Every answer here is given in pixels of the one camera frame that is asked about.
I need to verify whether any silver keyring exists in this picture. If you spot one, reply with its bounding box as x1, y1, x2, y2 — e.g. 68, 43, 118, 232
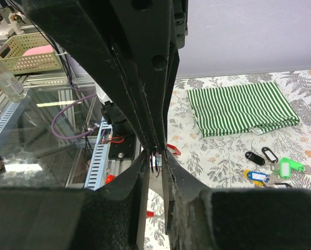
150, 152, 162, 178

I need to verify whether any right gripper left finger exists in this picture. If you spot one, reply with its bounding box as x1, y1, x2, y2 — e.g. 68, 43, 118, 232
0, 151, 150, 249

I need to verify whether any green striped cloth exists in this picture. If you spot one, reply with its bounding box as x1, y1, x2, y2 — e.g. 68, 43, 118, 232
187, 82, 300, 137

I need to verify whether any pink sponge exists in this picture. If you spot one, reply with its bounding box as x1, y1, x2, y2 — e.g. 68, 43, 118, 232
23, 45, 54, 56

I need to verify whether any green key tag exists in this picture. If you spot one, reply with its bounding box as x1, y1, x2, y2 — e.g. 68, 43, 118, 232
276, 157, 305, 179

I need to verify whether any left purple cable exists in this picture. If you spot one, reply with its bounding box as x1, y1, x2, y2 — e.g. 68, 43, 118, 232
52, 94, 98, 139

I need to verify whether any blue key tag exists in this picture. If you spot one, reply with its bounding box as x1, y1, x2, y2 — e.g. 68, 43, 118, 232
243, 169, 268, 186

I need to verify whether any clear glass bottle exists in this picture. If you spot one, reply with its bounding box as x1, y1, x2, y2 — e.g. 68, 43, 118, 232
0, 61, 27, 102

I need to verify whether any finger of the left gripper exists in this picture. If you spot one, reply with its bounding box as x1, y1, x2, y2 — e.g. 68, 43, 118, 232
22, 1, 152, 151

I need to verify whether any beige perforated basket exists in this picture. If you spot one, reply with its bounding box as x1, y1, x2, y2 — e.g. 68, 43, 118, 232
0, 32, 62, 75

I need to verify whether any red handled metal key tool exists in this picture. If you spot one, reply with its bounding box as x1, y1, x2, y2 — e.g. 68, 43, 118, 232
104, 144, 181, 218

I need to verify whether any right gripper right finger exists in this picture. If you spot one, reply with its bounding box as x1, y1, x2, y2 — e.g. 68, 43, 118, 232
162, 151, 311, 249

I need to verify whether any black oval key tag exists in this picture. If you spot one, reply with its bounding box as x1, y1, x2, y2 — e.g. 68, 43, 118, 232
245, 152, 265, 166

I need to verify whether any silver keys bunch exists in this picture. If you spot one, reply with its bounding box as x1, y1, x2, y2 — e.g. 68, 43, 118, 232
263, 164, 311, 190

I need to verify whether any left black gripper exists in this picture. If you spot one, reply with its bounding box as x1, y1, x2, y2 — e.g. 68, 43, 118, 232
109, 0, 188, 151

